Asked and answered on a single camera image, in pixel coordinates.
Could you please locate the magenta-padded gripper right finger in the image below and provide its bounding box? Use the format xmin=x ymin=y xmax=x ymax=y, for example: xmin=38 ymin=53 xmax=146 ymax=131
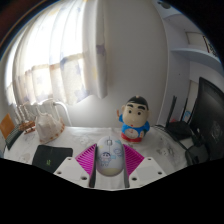
xmin=123 ymin=143 xmax=167 ymax=188

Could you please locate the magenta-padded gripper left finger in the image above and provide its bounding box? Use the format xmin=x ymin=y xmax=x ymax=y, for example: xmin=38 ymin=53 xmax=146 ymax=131
xmin=53 ymin=143 xmax=99 ymax=189

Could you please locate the white cartoon-print computer mouse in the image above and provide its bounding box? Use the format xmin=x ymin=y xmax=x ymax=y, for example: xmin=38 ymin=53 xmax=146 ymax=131
xmin=95 ymin=135 xmax=126 ymax=177

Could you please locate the black mouse pad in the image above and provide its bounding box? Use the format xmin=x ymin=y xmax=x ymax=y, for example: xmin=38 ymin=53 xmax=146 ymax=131
xmin=31 ymin=144 xmax=74 ymax=174

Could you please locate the cartoon boy clock figurine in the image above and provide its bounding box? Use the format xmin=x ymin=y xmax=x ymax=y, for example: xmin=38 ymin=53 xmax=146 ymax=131
xmin=116 ymin=95 xmax=151 ymax=144

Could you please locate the black router with antennas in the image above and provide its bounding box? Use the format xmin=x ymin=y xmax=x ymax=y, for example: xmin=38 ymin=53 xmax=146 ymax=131
xmin=164 ymin=95 xmax=194 ymax=141

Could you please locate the black computer monitor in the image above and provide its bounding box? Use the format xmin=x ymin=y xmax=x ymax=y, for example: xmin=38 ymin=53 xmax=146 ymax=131
xmin=184 ymin=76 xmax=224 ymax=166

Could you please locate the orange wooden chair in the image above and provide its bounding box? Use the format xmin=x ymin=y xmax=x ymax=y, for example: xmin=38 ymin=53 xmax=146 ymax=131
xmin=0 ymin=113 xmax=16 ymax=139

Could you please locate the white star-print curtain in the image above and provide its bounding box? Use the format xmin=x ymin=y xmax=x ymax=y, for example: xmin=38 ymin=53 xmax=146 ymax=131
xmin=6 ymin=0 xmax=109 ymax=108

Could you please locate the white cloth drawstring bag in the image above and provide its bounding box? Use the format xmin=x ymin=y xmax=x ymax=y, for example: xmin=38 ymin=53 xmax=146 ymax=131
xmin=34 ymin=111 xmax=66 ymax=145

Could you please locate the white wall shelf unit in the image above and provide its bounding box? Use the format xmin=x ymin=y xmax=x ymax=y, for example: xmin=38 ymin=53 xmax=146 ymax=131
xmin=156 ymin=0 xmax=224 ymax=128

